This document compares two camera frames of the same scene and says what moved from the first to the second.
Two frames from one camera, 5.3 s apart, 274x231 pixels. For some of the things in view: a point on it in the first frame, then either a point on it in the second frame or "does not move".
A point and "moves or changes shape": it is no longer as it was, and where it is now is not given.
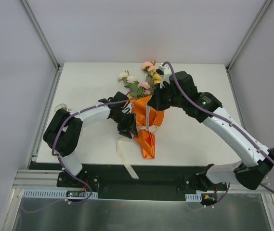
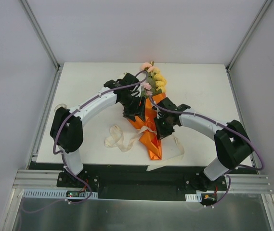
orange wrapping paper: (147, 139) moves or changes shape
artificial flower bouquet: (141, 89) does not move
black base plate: (139, 182) does not move
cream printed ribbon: (120, 144) moves or changes shape
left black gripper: (128, 124) to (132, 111)
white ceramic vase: (59, 106) does not move
